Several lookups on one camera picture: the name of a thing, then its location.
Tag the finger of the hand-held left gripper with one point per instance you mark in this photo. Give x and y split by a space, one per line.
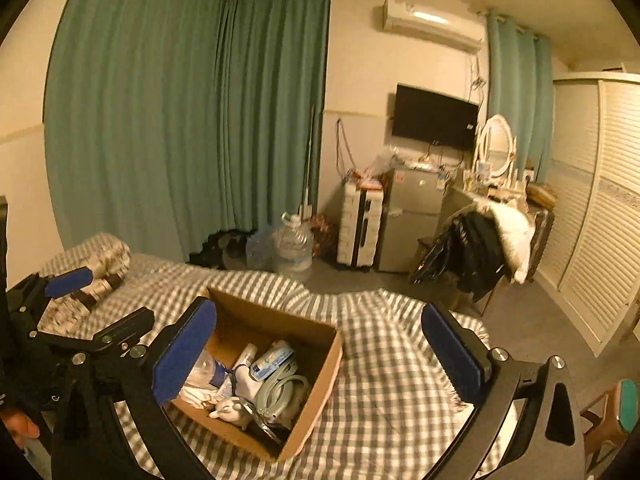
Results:
70 280
115 327

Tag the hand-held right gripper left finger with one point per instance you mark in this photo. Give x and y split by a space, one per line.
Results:
185 355

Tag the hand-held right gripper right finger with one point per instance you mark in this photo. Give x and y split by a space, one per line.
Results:
452 355

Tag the clear bottle with blue label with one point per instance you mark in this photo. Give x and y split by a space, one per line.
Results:
212 370

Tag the white tube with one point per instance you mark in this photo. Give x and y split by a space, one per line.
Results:
246 355

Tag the white animal figurine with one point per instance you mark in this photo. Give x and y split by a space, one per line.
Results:
230 407

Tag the blue tissue packet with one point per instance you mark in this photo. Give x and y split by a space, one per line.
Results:
272 360

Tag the teal blister pack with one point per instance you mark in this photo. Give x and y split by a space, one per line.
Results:
265 427

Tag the brown cardboard box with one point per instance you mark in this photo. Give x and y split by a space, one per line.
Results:
310 400

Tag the person's left hand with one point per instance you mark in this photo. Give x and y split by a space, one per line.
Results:
20 427

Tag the floral quilt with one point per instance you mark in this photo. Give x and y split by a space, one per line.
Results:
107 260

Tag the grey checked blanket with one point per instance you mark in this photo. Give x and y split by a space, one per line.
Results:
380 360

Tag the black plastic bag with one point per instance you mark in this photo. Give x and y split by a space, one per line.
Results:
430 260

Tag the black floor bag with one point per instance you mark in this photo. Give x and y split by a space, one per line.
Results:
215 252

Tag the black jacket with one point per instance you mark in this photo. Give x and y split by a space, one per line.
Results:
475 250

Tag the small clear water jug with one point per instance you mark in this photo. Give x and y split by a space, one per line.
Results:
260 250

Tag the white padded coat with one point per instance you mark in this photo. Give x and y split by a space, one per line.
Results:
510 230

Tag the silver fridge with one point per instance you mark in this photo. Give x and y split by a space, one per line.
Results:
407 220

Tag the dark suitcase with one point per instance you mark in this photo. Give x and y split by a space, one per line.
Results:
542 240

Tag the large clear water jug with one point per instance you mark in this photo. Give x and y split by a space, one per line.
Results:
292 250

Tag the wooden stool with green cushion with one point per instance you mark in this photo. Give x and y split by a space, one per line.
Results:
600 420

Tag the white ribbed suitcase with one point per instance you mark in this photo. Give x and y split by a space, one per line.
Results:
350 225

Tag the brown dried plant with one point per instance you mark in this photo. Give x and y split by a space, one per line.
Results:
322 235

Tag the wide green curtain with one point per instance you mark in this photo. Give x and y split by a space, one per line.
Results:
135 110

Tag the tan woven bag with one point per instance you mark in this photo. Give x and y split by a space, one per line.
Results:
542 194

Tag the white louvred wardrobe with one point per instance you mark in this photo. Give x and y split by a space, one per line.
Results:
590 210

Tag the clear plastic bag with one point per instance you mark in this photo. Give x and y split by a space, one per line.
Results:
382 161

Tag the white oval vanity mirror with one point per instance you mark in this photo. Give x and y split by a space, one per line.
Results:
495 145

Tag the thin grey pole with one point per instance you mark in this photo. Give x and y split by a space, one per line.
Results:
308 160

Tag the green corner curtain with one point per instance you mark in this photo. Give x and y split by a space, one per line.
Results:
275 110

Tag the narrow green curtain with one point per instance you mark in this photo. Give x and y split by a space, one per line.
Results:
517 100

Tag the white air conditioner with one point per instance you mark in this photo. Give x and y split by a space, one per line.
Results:
430 22

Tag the black wall television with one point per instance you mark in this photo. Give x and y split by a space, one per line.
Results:
432 115

